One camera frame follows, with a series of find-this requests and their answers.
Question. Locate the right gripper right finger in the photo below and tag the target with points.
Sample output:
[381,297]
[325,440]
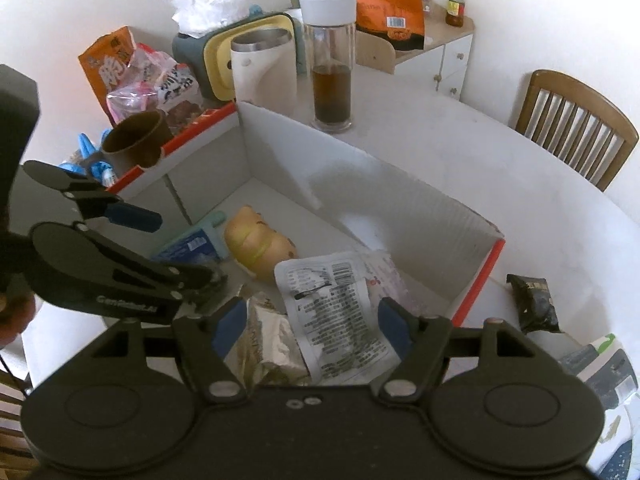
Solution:
[422,346]

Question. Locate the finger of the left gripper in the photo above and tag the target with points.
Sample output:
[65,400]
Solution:
[92,199]
[196,284]

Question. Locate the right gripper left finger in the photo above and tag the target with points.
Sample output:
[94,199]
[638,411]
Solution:
[203,343]

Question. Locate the white silver foil pouch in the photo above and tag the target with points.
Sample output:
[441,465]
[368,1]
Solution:
[333,319]

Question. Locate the blue tissue packet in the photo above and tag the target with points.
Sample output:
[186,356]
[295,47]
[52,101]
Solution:
[200,244]

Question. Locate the yellow bread toy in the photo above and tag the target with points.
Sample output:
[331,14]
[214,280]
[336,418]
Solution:
[255,245]

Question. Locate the pink white snack bag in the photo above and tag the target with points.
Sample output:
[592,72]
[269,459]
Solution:
[384,281]

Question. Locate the person left hand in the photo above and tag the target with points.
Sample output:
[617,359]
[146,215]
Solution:
[16,313]

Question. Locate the brown mug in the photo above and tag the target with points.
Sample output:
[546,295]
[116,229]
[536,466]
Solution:
[136,141]

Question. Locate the small black snack packet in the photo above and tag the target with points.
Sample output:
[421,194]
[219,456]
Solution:
[533,300]

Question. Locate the orange pink snack bags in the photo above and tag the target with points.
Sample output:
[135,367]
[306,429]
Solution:
[128,77]

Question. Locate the red cardboard box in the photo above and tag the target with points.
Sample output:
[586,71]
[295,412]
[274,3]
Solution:
[322,193]

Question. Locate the white grey snack bag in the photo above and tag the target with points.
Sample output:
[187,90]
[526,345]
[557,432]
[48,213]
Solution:
[603,365]

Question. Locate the white thermos cup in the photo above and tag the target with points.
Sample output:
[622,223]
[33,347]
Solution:
[263,65]

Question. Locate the white plastic bag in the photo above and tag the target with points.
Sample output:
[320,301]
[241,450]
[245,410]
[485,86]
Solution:
[196,18]

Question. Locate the wooden chair far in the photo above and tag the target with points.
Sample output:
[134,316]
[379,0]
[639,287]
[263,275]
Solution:
[577,125]

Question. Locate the white side cabinet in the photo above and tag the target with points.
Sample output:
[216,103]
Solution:
[440,66]

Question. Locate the glass bottle white lid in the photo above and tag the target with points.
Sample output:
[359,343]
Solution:
[329,32]

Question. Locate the red lidded sauce jar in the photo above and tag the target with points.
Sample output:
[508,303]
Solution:
[455,12]

